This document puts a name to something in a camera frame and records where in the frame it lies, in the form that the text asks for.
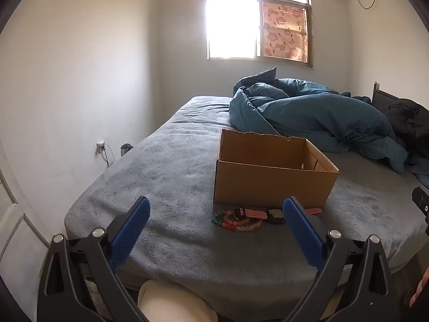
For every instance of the black jacket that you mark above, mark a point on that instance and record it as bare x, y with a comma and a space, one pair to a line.
409, 120

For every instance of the window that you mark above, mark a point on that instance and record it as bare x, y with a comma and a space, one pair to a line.
231, 23

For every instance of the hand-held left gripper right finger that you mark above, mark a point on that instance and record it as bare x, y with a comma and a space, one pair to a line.
303, 231

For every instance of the white wall outlet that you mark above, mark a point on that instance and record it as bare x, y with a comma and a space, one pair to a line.
101, 145

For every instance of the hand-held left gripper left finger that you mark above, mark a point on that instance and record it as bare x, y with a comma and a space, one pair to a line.
130, 231

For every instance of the dark headboard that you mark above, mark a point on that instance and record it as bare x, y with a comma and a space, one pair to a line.
382, 102

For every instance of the grey bed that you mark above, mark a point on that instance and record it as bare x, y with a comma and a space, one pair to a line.
150, 174

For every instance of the white door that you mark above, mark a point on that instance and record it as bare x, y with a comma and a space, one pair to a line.
13, 238

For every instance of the dark bedside object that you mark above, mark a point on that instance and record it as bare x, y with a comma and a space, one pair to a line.
126, 147

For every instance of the floral curtain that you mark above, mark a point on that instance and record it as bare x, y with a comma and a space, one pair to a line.
285, 33

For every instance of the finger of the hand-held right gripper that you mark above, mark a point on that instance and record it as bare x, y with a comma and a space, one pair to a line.
421, 201

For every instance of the brown cardboard box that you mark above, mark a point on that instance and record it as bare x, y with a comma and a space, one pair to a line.
268, 181

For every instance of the person's right hand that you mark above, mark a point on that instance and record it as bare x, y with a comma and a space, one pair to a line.
424, 288

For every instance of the blue duvet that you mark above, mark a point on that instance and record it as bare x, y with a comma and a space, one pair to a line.
318, 117

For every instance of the person's white trouser leg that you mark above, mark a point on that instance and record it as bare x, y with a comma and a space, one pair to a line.
171, 303

